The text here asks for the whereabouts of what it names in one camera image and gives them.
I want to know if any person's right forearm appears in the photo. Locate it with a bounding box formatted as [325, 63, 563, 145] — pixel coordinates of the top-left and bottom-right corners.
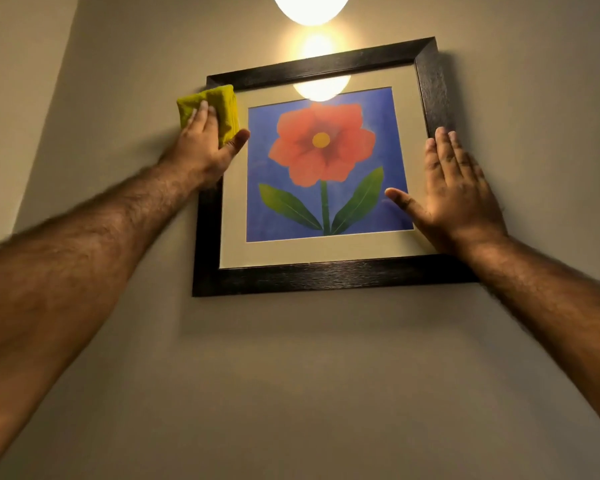
[454, 234, 600, 445]

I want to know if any yellow cleaning cloth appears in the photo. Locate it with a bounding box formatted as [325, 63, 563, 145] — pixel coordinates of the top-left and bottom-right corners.
[176, 84, 241, 148]

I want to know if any person's left hand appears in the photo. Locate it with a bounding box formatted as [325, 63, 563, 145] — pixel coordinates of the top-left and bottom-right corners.
[158, 100, 251, 191]

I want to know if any person's right hand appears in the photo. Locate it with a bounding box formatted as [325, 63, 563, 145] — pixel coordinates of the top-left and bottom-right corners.
[384, 127, 510, 256]

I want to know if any glowing wall lamp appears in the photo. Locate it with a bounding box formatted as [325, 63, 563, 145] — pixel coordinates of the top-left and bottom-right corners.
[271, 0, 353, 27]

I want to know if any dark framed flower picture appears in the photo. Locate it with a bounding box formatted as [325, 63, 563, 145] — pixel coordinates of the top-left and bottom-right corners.
[191, 37, 481, 298]

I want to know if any person's left forearm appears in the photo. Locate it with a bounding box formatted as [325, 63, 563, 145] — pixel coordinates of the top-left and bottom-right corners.
[0, 158, 207, 476]

